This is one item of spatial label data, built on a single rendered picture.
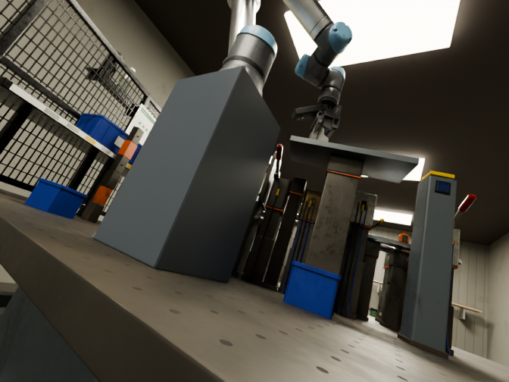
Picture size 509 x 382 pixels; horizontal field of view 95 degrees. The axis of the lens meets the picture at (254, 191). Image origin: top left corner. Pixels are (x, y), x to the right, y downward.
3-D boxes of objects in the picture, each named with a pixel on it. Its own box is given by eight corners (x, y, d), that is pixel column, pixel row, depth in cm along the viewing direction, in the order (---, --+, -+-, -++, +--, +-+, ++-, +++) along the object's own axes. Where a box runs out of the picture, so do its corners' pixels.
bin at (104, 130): (138, 170, 130) (148, 150, 134) (88, 138, 103) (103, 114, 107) (118, 166, 136) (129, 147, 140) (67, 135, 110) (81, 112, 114)
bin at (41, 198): (75, 220, 79) (88, 195, 82) (45, 211, 70) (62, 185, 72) (52, 211, 82) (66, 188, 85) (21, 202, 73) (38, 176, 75)
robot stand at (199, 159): (154, 268, 34) (243, 64, 46) (92, 238, 45) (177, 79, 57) (228, 283, 50) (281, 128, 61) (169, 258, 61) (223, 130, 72)
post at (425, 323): (430, 349, 58) (444, 190, 71) (448, 358, 51) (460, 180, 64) (397, 337, 60) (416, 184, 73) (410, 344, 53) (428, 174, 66)
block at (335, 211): (329, 311, 65) (358, 170, 78) (332, 315, 58) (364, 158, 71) (294, 299, 68) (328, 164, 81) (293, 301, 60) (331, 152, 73)
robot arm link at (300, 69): (312, 39, 81) (338, 56, 83) (296, 62, 91) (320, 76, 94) (307, 56, 78) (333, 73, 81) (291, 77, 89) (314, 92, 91)
